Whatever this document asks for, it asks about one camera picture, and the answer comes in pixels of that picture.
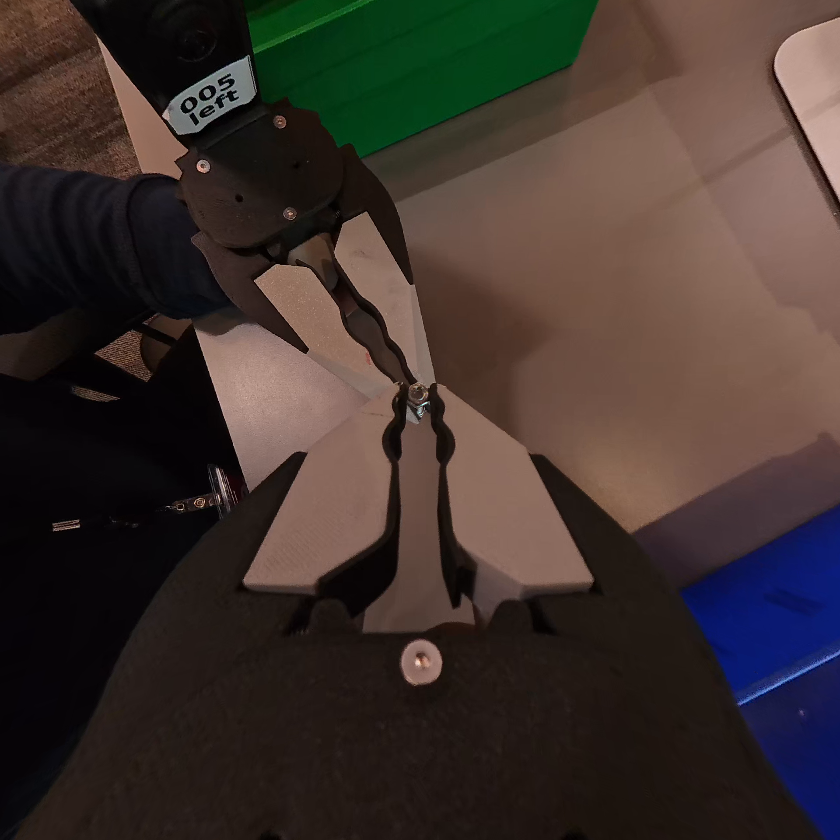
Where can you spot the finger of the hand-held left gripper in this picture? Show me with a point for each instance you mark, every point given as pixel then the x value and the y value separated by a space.
pixel 308 315
pixel 384 282

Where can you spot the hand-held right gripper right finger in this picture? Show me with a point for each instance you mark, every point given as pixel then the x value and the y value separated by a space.
pixel 505 512

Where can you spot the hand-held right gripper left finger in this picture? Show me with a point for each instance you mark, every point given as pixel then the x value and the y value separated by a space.
pixel 328 512

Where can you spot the person's left forearm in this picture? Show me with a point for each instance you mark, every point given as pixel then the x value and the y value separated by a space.
pixel 85 249

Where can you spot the clear badge reel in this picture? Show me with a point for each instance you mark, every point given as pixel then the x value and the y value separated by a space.
pixel 220 489

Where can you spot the green plastic bin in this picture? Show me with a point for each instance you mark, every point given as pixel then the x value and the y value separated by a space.
pixel 420 72

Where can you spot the blue plastic bin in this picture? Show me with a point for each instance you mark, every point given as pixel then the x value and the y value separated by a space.
pixel 774 623

